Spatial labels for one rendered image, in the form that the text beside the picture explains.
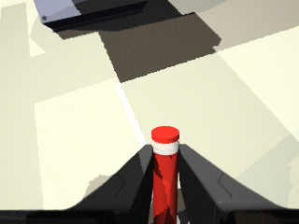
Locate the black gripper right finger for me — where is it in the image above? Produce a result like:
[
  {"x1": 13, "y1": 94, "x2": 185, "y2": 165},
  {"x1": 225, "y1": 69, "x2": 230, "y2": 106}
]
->
[{"x1": 178, "y1": 144, "x2": 299, "y2": 224}]

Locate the dark grey square panel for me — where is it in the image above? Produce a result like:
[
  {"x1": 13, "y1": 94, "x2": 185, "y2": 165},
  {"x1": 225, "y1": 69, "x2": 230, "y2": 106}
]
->
[{"x1": 33, "y1": 0, "x2": 149, "y2": 33}]

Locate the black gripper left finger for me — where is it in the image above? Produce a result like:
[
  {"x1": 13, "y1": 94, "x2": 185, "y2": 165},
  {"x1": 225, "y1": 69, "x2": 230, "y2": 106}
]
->
[{"x1": 0, "y1": 145, "x2": 153, "y2": 224}]

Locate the red peg with white band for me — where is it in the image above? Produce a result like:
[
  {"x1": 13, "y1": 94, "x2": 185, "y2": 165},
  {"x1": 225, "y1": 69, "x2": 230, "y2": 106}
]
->
[{"x1": 151, "y1": 126, "x2": 179, "y2": 224}]

